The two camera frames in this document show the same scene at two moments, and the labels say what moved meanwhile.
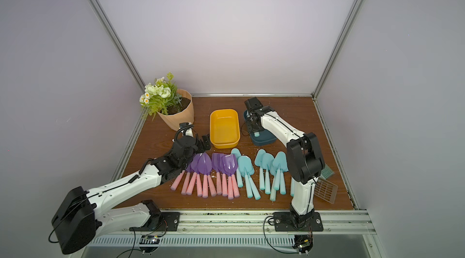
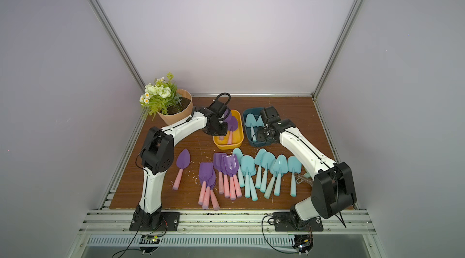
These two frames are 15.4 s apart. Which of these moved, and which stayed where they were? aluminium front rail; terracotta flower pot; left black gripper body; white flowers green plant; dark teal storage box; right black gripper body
Moved: left black gripper body; right black gripper body
Stayed: white flowers green plant; terracotta flower pot; dark teal storage box; aluminium front rail
